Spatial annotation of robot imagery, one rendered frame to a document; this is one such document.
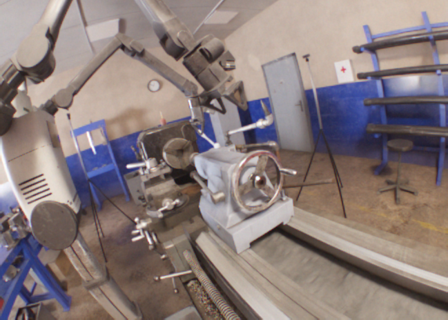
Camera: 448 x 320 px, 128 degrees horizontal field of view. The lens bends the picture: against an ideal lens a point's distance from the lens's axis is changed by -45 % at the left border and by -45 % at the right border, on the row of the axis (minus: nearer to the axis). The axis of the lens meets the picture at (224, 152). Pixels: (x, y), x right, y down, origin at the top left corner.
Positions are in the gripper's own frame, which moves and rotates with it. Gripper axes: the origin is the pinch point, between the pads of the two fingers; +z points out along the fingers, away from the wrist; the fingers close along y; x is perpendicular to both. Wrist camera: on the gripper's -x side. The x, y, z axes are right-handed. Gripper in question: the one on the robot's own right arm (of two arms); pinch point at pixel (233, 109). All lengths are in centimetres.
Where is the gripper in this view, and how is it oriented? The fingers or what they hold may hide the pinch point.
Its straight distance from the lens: 58.8
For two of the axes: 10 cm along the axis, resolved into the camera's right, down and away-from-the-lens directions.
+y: -5.8, -0.4, 8.1
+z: 6.0, 6.6, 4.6
